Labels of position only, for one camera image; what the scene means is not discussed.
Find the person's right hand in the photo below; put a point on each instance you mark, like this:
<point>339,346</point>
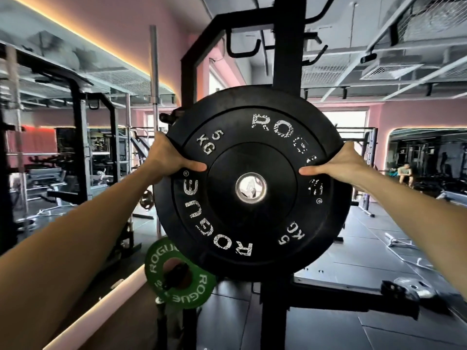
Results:
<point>341,165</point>

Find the person's left hand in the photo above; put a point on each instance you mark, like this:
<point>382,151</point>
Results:
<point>166,158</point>

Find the person's left thumb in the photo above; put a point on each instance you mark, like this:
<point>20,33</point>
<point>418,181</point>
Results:
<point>193,166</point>

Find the person's right thumb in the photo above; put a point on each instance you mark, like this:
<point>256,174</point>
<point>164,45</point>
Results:
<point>313,170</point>

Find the black bumper weight plate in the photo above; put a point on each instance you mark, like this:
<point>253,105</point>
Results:
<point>251,185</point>

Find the person's right forearm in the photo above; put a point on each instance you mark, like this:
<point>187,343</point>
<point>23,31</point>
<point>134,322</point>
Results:
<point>416,222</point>

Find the person's left forearm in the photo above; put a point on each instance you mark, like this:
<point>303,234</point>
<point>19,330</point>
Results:
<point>69,258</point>

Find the small black weight plate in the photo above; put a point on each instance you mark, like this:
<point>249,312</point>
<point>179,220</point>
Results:
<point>146,200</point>

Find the silver barbell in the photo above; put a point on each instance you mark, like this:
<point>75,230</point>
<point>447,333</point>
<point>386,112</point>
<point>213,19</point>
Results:
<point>155,69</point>

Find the green weight plate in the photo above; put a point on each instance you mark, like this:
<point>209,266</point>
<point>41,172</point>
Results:
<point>182,278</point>

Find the black power rack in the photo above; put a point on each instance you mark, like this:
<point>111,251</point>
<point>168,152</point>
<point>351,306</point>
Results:
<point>277,50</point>

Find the black ceiling spotlight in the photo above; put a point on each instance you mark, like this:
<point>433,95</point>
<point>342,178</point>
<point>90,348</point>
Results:
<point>368,57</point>

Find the silver weight plate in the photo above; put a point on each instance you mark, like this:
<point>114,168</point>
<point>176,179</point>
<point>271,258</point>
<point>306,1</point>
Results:
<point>412,286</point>

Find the wall mirror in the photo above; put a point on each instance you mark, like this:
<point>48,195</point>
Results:
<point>427,156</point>

